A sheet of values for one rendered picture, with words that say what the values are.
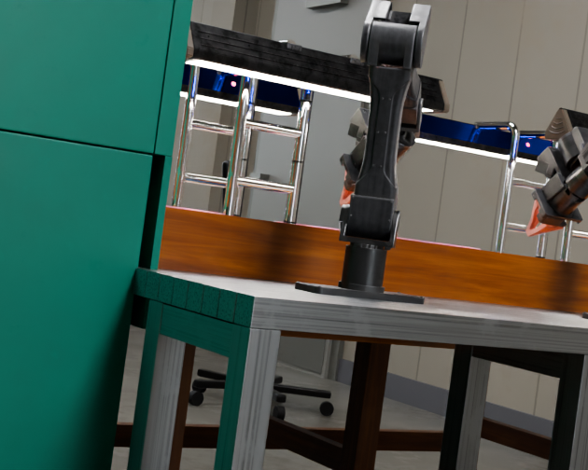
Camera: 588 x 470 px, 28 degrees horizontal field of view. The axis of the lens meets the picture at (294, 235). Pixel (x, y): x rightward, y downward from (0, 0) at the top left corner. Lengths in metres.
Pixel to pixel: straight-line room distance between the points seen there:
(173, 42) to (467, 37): 3.97
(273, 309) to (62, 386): 0.41
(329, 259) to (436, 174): 3.71
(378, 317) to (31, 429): 0.53
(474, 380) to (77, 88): 0.82
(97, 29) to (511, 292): 0.94
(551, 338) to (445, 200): 3.85
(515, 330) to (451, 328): 0.12
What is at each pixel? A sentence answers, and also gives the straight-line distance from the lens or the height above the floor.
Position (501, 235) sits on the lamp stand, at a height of 0.81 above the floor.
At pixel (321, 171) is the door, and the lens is 6.38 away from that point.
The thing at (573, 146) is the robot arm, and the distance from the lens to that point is 2.33.
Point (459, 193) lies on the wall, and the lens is 5.50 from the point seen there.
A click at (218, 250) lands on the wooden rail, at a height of 0.71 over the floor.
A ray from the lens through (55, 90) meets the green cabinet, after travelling 1.69.
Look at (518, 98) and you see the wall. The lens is 5.30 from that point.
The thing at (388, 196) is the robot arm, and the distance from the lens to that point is 1.75.
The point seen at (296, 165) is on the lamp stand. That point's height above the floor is 0.89.
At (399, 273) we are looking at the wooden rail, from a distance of 2.05.
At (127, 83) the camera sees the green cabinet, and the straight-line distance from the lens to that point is 1.73.
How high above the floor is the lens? 0.76
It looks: level
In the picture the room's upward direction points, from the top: 8 degrees clockwise
